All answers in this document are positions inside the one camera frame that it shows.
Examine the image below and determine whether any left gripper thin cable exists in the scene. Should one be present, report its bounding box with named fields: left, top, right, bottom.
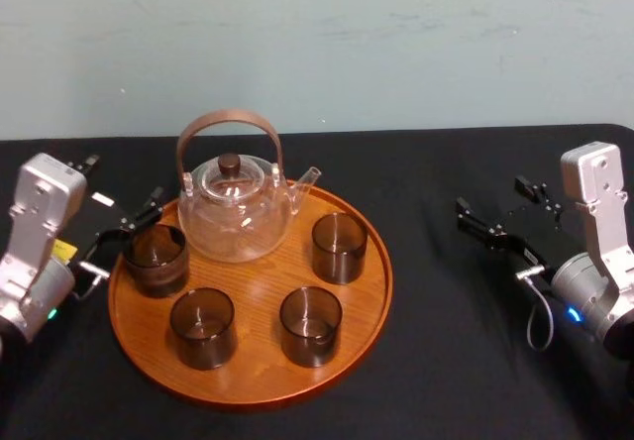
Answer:
left=67, top=261, right=111, bottom=303

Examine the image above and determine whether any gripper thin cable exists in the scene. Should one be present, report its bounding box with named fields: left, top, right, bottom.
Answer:
left=515, top=267, right=556, bottom=353
left=67, top=261, right=111, bottom=303

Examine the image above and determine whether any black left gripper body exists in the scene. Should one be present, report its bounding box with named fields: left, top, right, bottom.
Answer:
left=53, top=180, right=132, bottom=274

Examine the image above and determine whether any right gripper thin cable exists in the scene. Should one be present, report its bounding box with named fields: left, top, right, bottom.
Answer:
left=515, top=267, right=556, bottom=353

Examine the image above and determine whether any glass teapot with brown handle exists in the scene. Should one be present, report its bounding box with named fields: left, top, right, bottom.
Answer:
left=176, top=107, right=323, bottom=264

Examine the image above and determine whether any round wooden tray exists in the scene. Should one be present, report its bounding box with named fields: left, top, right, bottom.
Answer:
left=107, top=179, right=395, bottom=414

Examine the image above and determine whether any black table cloth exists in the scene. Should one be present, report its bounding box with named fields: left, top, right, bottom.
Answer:
left=0, top=122, right=634, bottom=440

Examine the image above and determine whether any glass lid with brown knob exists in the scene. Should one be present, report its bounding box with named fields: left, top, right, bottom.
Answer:
left=203, top=153, right=268, bottom=204

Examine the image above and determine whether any smoky glass cup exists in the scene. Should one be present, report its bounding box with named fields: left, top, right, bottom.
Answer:
left=169, top=286, right=238, bottom=372
left=122, top=223, right=191, bottom=298
left=278, top=285, right=344, bottom=369
left=311, top=212, right=369, bottom=285

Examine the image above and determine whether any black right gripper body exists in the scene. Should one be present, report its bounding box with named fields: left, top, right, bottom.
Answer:
left=503, top=210, right=588, bottom=283

